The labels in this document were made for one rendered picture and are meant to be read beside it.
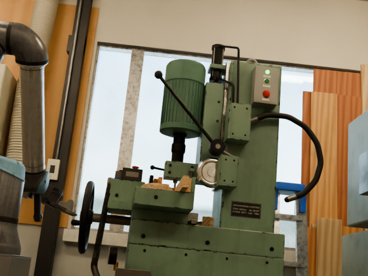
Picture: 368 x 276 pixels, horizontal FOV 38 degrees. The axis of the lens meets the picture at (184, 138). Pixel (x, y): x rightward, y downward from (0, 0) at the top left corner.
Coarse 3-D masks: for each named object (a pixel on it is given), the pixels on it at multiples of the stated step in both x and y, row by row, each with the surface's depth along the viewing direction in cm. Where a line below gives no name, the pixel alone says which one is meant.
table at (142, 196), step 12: (144, 192) 188; (156, 192) 189; (168, 192) 189; (180, 192) 190; (108, 204) 207; (120, 204) 207; (132, 204) 208; (144, 204) 187; (156, 204) 188; (168, 204) 188; (180, 204) 189; (192, 204) 189
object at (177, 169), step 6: (168, 162) 221; (174, 162) 222; (180, 162) 222; (168, 168) 221; (174, 168) 221; (180, 168) 221; (186, 168) 222; (168, 174) 220; (174, 174) 220; (180, 174) 221; (186, 174) 221; (174, 180) 222
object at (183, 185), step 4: (184, 176) 182; (188, 176) 182; (180, 180) 191; (184, 180) 181; (188, 180) 182; (180, 184) 189; (184, 184) 181; (188, 184) 181; (176, 188) 202; (180, 188) 187; (184, 188) 184
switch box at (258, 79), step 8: (256, 72) 221; (264, 72) 222; (272, 72) 222; (256, 80) 220; (272, 80) 221; (256, 88) 219; (264, 88) 220; (272, 88) 220; (256, 96) 218; (272, 96) 219; (256, 104) 220; (264, 104) 219; (272, 104) 219
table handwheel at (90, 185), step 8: (88, 184) 210; (88, 192) 206; (88, 200) 204; (88, 208) 203; (80, 216) 202; (88, 216) 213; (96, 216) 214; (112, 216) 215; (120, 216) 216; (80, 224) 201; (88, 224) 214; (120, 224) 216; (128, 224) 215; (80, 232) 202; (88, 232) 225; (80, 240) 203; (88, 240) 223; (80, 248) 206
